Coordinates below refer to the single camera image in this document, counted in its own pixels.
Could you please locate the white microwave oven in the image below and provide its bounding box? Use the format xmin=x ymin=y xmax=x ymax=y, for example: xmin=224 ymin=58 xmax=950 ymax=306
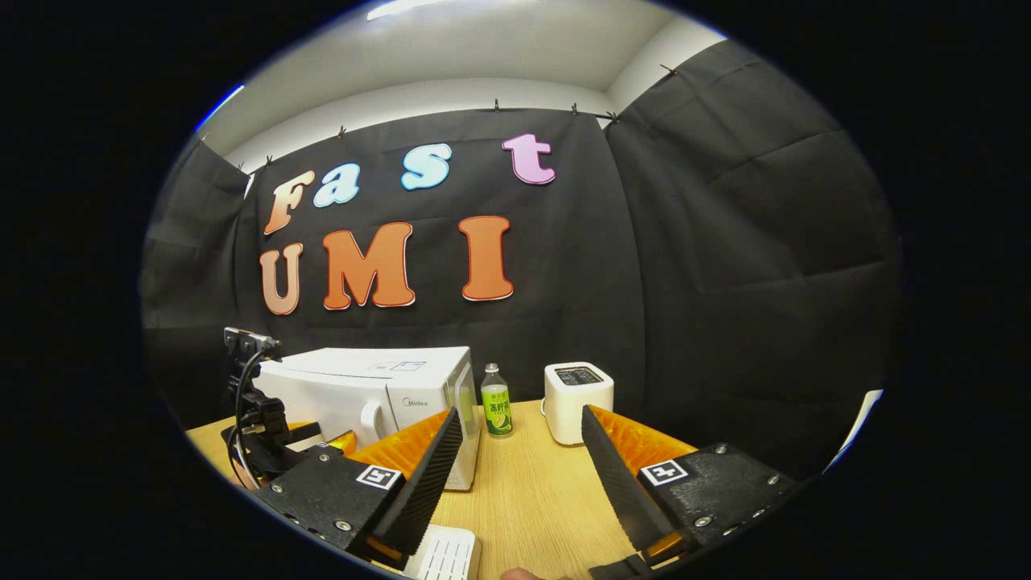
xmin=251 ymin=346 xmax=482 ymax=492

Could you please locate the white printed board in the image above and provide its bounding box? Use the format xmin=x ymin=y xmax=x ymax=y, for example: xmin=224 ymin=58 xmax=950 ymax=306
xmin=823 ymin=388 xmax=885 ymax=474

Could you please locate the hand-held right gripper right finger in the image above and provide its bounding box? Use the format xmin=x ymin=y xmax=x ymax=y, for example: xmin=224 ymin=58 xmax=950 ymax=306
xmin=580 ymin=404 xmax=802 ymax=565

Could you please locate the green label drink bottle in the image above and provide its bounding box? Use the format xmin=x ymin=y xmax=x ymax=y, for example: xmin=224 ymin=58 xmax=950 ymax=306
xmin=481 ymin=362 xmax=514 ymax=438

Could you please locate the row of small cloth clips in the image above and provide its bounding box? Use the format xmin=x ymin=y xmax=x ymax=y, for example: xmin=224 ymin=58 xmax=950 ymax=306
xmin=193 ymin=64 xmax=681 ymax=170

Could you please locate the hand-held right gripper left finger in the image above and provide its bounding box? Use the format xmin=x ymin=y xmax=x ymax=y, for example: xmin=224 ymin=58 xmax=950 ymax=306
xmin=254 ymin=407 xmax=466 ymax=569

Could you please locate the white ribbed tray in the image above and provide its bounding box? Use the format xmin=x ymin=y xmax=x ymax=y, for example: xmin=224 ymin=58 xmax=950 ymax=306
xmin=400 ymin=524 xmax=482 ymax=580

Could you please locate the white toaster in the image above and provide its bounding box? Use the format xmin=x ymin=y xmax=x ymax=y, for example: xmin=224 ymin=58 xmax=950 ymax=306
xmin=541 ymin=362 xmax=615 ymax=446

